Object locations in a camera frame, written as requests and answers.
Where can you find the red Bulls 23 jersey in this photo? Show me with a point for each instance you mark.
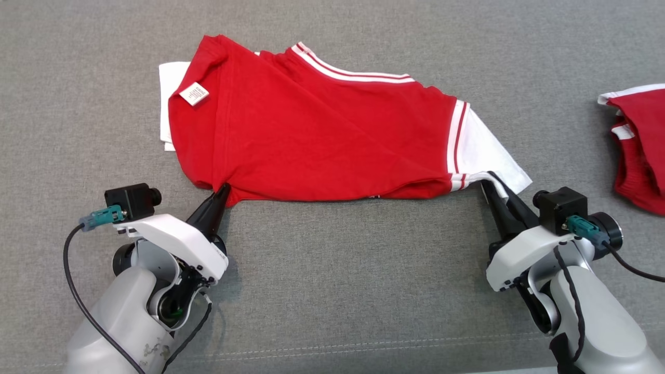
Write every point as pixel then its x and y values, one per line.
pixel 311 135

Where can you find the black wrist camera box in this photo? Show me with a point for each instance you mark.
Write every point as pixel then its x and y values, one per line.
pixel 130 200
pixel 563 208

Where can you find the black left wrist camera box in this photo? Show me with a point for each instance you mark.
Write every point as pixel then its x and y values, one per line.
pixel 130 200

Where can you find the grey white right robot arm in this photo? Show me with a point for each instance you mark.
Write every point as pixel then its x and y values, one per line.
pixel 608 322

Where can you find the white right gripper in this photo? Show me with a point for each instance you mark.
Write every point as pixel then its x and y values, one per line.
pixel 519 257

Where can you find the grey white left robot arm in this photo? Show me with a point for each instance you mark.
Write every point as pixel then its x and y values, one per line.
pixel 119 322

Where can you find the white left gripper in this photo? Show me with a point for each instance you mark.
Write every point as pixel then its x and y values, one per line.
pixel 182 241

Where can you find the red shorts with white stripes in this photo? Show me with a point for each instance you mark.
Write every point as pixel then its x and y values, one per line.
pixel 641 150

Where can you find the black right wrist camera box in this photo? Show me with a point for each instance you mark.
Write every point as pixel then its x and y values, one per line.
pixel 563 208

